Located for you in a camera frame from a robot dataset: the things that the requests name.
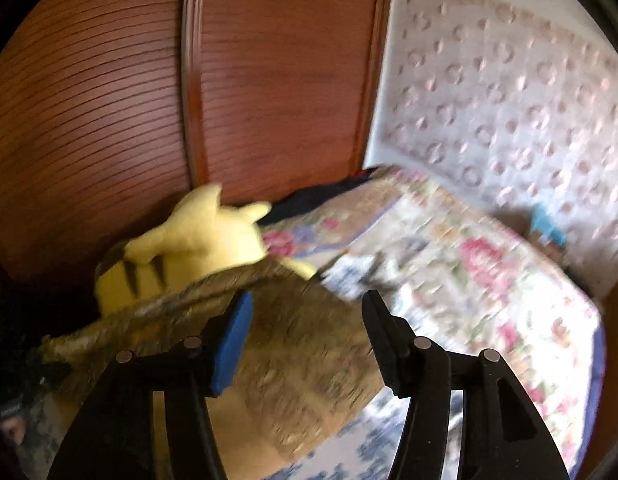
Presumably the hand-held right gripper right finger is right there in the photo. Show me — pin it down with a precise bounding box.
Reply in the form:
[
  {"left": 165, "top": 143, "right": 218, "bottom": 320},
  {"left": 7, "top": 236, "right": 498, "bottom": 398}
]
[{"left": 361, "top": 290, "right": 571, "bottom": 480}]

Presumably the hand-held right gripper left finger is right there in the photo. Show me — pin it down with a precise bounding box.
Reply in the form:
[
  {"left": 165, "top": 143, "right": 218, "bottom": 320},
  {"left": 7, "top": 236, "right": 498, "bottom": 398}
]
[{"left": 48, "top": 290, "right": 255, "bottom": 480}]

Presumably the brown patterned garment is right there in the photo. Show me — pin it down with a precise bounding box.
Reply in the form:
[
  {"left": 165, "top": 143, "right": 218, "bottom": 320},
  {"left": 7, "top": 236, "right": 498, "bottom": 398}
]
[{"left": 39, "top": 254, "right": 386, "bottom": 480}]

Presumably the blue floral white cloth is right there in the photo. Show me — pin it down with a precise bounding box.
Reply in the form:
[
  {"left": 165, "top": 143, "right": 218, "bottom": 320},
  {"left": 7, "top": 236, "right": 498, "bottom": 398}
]
[{"left": 268, "top": 252, "right": 466, "bottom": 480}]

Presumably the floral blanket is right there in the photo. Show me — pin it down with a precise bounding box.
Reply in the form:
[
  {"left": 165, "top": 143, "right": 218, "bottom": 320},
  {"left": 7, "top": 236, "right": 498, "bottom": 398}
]
[{"left": 261, "top": 166, "right": 606, "bottom": 472}]

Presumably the yellow plush toy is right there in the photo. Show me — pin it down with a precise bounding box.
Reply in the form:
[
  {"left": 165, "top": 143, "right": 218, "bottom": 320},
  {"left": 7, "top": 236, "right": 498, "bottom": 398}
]
[{"left": 93, "top": 183, "right": 318, "bottom": 319}]

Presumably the small cardboard box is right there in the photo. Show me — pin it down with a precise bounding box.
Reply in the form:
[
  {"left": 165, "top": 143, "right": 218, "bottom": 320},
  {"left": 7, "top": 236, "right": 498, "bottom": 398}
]
[{"left": 528, "top": 230, "right": 571, "bottom": 262}]

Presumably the wooden wardrobe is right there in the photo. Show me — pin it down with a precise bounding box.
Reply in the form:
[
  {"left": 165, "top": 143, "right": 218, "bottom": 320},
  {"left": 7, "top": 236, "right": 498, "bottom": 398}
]
[{"left": 0, "top": 0, "right": 396, "bottom": 292}]

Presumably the sheer circle-patterned curtain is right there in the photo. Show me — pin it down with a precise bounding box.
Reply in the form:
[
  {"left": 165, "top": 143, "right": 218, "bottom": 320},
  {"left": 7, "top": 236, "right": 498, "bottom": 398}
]
[{"left": 368, "top": 0, "right": 618, "bottom": 302}]

